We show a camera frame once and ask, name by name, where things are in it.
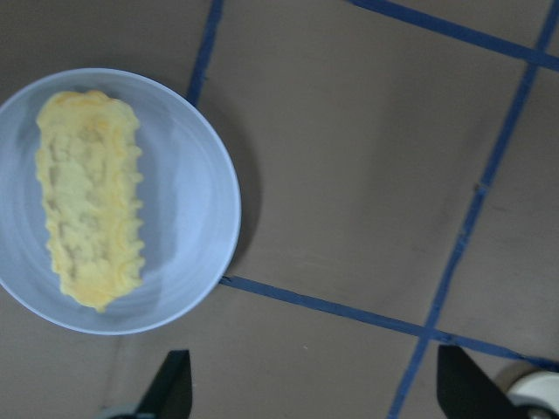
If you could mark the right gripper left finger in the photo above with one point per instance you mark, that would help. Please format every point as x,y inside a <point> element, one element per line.
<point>169,395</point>

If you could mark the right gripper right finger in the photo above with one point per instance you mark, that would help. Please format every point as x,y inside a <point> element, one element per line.
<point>465,391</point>

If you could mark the blue plate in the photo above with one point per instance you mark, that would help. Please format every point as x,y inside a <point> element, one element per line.
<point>191,208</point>

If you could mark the yellow bread loaf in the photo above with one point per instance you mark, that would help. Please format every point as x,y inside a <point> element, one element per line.
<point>87,166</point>

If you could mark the white rectangular tray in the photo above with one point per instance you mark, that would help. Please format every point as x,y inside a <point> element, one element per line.
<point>530,387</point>

